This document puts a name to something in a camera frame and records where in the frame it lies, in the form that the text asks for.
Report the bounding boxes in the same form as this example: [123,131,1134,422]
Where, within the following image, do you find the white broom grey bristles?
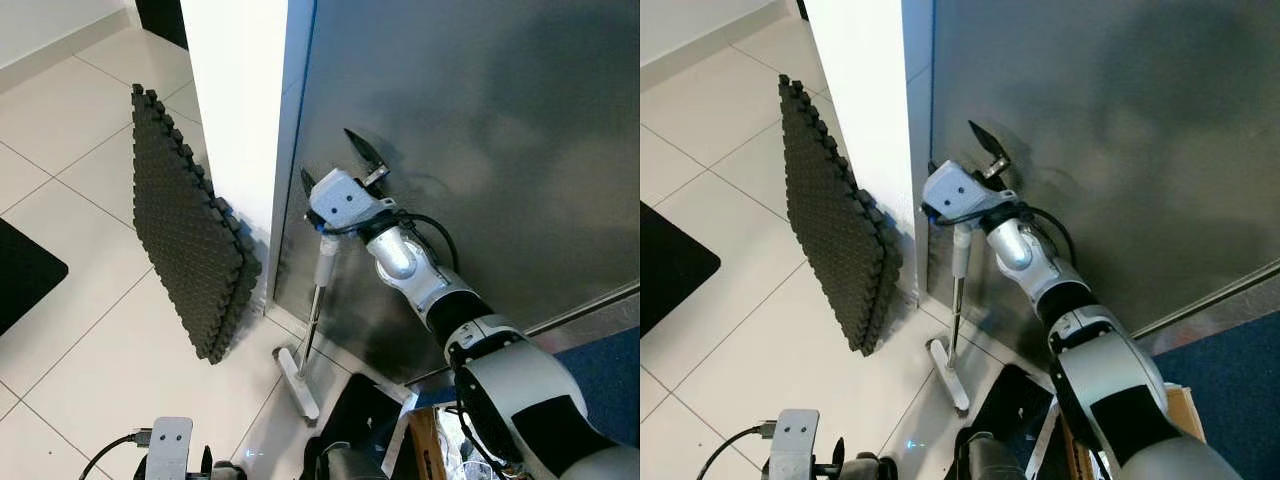
[273,235,341,426]
[928,225,976,413]

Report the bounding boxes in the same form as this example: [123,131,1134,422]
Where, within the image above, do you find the black foam floor tiles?
[130,83,263,366]
[778,75,904,356]

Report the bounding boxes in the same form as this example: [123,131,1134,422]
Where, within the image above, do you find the black floor mat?
[545,325,641,448]
[0,218,69,336]
[640,200,721,338]
[1150,310,1280,480]

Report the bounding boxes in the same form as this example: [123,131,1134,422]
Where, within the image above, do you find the dark grey refrigerator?
[918,0,1280,371]
[272,0,641,386]

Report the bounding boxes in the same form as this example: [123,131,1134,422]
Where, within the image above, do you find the grey right robot leg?
[955,365,1053,480]
[315,375,408,480]

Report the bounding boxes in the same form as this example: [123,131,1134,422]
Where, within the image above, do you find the open cardboard box red print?
[1060,385,1208,480]
[405,405,476,480]

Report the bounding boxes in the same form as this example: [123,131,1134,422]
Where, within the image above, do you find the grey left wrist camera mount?
[770,408,821,480]
[145,417,194,480]

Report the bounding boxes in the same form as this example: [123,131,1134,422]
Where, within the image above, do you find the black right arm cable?
[925,203,1078,266]
[312,210,461,273]

